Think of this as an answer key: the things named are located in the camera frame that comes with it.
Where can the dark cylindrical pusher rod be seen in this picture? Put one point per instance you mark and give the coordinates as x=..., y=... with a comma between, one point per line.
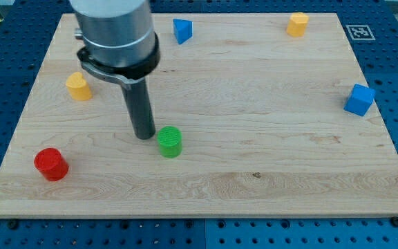
x=139, y=108

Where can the blue cube block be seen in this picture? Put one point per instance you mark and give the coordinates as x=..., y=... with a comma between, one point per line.
x=360, y=99

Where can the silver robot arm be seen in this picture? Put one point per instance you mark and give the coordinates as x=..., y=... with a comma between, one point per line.
x=112, y=15

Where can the yellow heart block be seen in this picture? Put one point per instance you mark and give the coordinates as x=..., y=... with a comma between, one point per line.
x=78, y=87

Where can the black bolt left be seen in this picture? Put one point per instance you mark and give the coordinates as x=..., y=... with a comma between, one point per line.
x=12, y=224

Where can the yellow pentagon block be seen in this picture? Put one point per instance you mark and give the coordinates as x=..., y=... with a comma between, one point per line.
x=297, y=24

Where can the black clamp ring mount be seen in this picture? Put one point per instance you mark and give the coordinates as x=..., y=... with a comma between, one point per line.
x=119, y=56

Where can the wooden board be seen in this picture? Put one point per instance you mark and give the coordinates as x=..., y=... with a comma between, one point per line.
x=264, y=132

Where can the white fiducial marker tag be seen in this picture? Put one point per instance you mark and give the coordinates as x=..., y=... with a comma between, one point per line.
x=359, y=32

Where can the blue triangle block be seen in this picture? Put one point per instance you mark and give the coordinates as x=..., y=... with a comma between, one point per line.
x=182, y=29

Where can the black bolt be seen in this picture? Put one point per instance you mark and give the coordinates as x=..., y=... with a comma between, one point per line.
x=12, y=224
x=394, y=221

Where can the black bolt right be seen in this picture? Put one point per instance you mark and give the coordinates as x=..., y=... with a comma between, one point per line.
x=394, y=221

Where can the red cylinder block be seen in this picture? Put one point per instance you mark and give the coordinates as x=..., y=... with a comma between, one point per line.
x=51, y=164

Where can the green cylinder block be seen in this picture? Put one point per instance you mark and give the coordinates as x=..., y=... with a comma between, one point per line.
x=170, y=142

